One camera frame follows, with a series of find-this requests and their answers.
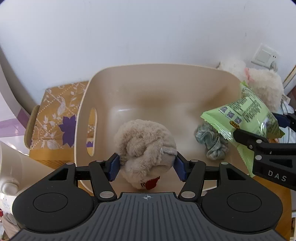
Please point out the beige plush toy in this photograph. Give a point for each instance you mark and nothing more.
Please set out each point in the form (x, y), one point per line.
(143, 143)

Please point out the white plush toy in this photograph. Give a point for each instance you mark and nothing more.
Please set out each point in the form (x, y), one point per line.
(263, 83)

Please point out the white and lilac furniture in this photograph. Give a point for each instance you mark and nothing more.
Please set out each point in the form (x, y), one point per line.
(13, 109)

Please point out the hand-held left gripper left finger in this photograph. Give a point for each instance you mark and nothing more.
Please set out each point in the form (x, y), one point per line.
(114, 166)

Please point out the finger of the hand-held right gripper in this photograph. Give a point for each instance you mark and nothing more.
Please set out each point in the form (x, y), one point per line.
(282, 120)
(245, 139)

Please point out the wooden desktop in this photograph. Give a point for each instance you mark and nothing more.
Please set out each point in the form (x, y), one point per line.
(286, 205)

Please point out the blue-grey scrunchie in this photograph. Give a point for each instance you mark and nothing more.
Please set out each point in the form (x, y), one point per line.
(212, 143)

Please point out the green snack packet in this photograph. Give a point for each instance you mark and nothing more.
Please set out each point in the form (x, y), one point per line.
(245, 111)

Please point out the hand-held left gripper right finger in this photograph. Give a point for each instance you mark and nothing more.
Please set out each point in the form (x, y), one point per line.
(180, 166)

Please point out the white framed board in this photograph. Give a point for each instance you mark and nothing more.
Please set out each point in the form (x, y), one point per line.
(291, 76)

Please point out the beige plastic storage basket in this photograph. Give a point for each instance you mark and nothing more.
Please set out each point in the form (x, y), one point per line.
(150, 92)

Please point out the white rounded container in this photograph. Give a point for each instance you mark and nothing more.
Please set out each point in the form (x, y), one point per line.
(20, 162)

